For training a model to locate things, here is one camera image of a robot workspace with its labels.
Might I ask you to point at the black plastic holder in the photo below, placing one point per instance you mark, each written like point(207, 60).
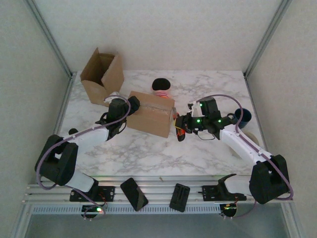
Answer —
point(179, 198)

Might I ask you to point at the aluminium table edge rail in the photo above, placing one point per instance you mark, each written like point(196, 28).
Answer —
point(65, 99)
point(248, 86)

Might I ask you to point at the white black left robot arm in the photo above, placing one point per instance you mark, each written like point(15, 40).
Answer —
point(89, 137)

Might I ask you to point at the aluminium rail base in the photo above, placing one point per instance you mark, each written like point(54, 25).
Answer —
point(158, 184)

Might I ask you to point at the dark blue mug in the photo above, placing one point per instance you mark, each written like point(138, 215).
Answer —
point(245, 117)

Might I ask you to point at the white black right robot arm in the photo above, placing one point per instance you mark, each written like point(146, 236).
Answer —
point(242, 145)

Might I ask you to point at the black smartphone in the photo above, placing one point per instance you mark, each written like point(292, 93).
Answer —
point(133, 194)

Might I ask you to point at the red black utility knife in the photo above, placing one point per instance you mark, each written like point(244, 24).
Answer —
point(180, 136)

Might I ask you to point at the controller board with green light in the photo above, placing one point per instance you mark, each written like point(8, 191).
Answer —
point(229, 212)
point(95, 210)

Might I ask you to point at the brown cardboard box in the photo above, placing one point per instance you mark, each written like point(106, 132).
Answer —
point(151, 121)
point(95, 91)

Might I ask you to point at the aluminium frame post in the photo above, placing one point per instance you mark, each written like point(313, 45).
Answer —
point(49, 37)
point(267, 37)

